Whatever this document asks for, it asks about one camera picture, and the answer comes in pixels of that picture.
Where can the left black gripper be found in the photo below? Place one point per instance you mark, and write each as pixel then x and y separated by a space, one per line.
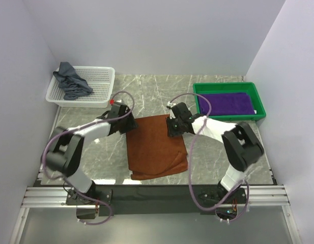
pixel 132 124

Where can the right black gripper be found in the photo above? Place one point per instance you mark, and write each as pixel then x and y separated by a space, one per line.
pixel 171 132

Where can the orange brown towel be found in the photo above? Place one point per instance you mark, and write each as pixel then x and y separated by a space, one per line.
pixel 151 153

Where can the purple towel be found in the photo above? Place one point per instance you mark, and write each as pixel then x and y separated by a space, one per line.
pixel 230 104

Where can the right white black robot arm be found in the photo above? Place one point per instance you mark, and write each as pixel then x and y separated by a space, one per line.
pixel 242 147

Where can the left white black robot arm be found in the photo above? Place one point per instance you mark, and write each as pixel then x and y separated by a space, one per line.
pixel 64 150

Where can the white plastic basket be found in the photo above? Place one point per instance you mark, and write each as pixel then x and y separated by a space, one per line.
pixel 100 79

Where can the grey towel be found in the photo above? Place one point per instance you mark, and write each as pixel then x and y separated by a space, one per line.
pixel 71 83

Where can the green plastic tray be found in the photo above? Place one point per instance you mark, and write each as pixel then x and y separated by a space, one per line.
pixel 203 105

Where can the black base beam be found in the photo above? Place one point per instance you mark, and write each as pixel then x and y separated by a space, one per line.
pixel 157 199

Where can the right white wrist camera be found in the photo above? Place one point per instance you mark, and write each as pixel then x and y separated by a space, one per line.
pixel 169 107

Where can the aluminium frame rail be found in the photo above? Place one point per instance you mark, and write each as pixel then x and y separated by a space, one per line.
pixel 53 196

